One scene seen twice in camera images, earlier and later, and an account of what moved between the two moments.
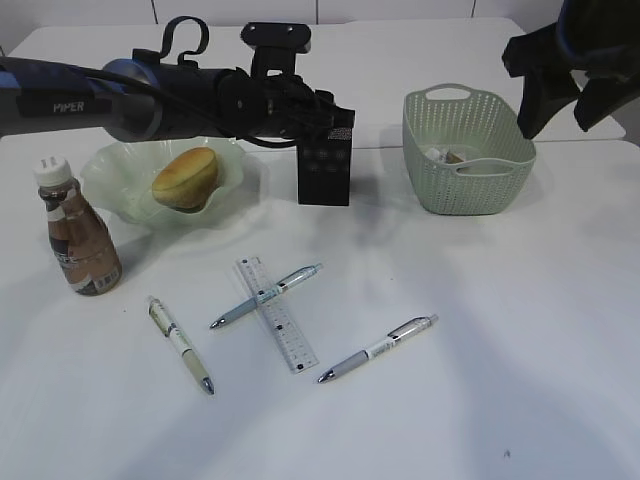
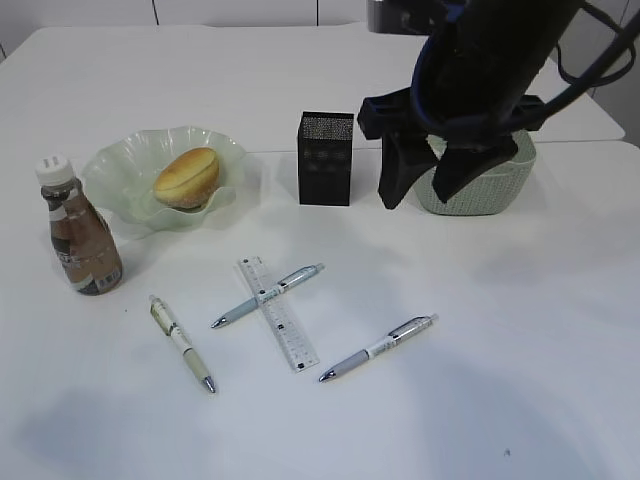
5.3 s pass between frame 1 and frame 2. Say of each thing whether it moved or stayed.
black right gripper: moved
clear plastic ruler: stayed
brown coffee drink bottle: stayed
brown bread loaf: stayed
